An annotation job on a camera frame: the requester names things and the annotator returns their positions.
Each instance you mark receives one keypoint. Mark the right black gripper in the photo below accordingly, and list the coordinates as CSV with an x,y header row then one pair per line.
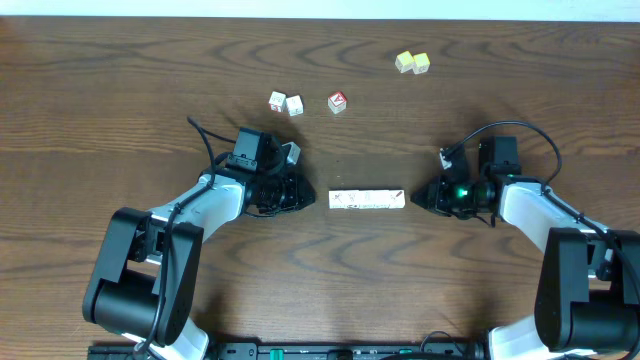
x,y
437,202

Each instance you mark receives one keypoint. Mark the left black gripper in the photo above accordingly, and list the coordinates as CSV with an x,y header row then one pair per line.
x,y
292,191

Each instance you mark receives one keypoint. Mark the white block blue edge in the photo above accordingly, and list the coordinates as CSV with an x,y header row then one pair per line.
x,y
397,199

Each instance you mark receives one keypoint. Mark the white dragonfly block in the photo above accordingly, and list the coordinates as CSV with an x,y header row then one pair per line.
x,y
336,199

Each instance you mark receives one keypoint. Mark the plain white block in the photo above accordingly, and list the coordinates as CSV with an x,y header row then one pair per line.
x,y
382,199

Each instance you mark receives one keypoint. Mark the white block with oval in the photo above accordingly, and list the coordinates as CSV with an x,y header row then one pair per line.
x,y
351,199

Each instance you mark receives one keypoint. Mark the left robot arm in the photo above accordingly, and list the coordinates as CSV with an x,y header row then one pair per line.
x,y
144,279

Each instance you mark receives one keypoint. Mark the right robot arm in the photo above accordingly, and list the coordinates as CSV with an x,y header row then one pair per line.
x,y
587,300

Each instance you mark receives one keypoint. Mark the white block red bottom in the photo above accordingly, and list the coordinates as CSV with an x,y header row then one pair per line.
x,y
277,101

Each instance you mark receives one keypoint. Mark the red letter block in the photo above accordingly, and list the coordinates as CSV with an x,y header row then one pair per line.
x,y
337,102

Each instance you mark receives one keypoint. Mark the yellow block left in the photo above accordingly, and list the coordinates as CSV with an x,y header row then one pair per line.
x,y
404,61

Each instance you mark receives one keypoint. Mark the yellow block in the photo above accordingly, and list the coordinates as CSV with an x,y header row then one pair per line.
x,y
421,63
404,61

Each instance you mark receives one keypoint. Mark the yellow block right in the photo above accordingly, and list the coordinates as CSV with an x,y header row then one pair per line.
x,y
421,63

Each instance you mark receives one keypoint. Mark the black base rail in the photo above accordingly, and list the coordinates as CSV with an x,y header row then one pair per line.
x,y
310,351

